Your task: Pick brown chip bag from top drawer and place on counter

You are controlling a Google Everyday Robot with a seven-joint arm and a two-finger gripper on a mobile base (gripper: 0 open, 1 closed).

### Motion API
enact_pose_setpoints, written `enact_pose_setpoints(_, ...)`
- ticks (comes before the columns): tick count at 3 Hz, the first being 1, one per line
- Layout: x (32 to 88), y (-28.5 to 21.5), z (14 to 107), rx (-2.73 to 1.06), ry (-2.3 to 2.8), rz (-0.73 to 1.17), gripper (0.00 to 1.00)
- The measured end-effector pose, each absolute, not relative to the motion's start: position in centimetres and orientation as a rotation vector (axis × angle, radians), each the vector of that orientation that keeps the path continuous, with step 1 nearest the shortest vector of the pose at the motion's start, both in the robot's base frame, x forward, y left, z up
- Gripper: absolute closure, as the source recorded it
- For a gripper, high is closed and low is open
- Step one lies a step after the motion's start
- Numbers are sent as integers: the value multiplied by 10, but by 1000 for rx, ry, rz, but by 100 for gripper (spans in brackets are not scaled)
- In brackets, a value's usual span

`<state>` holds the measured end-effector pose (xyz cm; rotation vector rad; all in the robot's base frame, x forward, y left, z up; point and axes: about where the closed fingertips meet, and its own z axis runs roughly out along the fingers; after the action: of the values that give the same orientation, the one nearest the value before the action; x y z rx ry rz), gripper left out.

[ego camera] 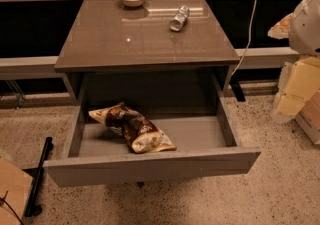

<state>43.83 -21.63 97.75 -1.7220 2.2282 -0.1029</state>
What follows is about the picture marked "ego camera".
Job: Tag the brown chip bag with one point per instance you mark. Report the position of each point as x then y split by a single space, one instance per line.
142 136

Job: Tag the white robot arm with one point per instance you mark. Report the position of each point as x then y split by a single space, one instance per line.
301 28

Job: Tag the grey cabinet counter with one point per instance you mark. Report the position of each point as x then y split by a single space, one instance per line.
108 37

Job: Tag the open grey top drawer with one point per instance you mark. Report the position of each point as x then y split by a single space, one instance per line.
188 106

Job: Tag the silver crushed can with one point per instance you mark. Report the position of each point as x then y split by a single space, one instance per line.
181 16

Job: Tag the cardboard box right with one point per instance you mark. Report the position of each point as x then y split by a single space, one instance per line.
309 118

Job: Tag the brown cardboard box left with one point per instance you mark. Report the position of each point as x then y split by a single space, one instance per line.
15 185

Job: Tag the black metal bar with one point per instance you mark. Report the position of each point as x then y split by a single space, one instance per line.
32 208

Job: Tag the grey window ledge rail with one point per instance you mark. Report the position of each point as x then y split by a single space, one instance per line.
43 67

